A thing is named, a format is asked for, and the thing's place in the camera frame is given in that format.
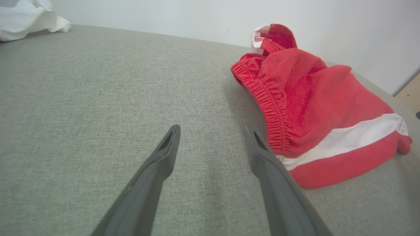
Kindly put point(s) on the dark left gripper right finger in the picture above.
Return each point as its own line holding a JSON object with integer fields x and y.
{"x": 282, "y": 200}

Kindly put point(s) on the grey fabric sofa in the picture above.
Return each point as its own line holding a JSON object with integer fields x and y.
{"x": 98, "y": 98}

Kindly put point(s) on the red shorts with white stripe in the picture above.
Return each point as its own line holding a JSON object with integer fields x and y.
{"x": 315, "y": 98}

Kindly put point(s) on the red white basketball jersey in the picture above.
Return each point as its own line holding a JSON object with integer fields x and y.
{"x": 23, "y": 19}

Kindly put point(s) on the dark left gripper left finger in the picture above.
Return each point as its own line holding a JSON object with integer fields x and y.
{"x": 147, "y": 190}

